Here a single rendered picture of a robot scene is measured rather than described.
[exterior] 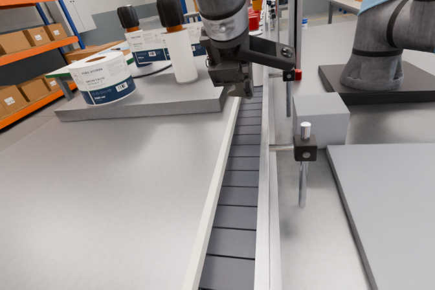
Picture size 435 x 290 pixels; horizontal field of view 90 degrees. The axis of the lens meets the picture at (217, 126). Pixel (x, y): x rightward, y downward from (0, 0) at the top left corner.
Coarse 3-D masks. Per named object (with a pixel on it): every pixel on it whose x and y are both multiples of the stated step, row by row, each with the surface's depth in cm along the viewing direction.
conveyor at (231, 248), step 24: (240, 120) 55; (240, 144) 47; (240, 168) 41; (240, 192) 36; (216, 216) 33; (240, 216) 32; (216, 240) 30; (240, 240) 29; (216, 264) 27; (240, 264) 27; (216, 288) 25; (240, 288) 25
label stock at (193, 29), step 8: (248, 8) 110; (184, 24) 96; (192, 24) 95; (200, 24) 95; (192, 32) 97; (200, 32) 97; (192, 40) 99; (192, 48) 101; (200, 48) 100; (200, 56) 103
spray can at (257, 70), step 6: (252, 18) 61; (252, 24) 62; (258, 24) 62; (252, 30) 63; (258, 30) 63; (258, 36) 63; (252, 66) 67; (258, 66) 67; (252, 72) 68; (258, 72) 68; (258, 78) 69; (258, 84) 70
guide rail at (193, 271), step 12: (228, 132) 45; (228, 144) 42; (216, 168) 37; (216, 180) 34; (216, 192) 33; (216, 204) 32; (204, 216) 29; (204, 228) 28; (204, 240) 26; (192, 252) 25; (204, 252) 26; (192, 264) 24; (192, 276) 23; (192, 288) 22
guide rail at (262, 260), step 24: (264, 72) 57; (264, 96) 46; (264, 120) 38; (264, 144) 32; (264, 168) 28; (264, 192) 25; (264, 216) 22; (264, 240) 20; (264, 264) 19; (264, 288) 17
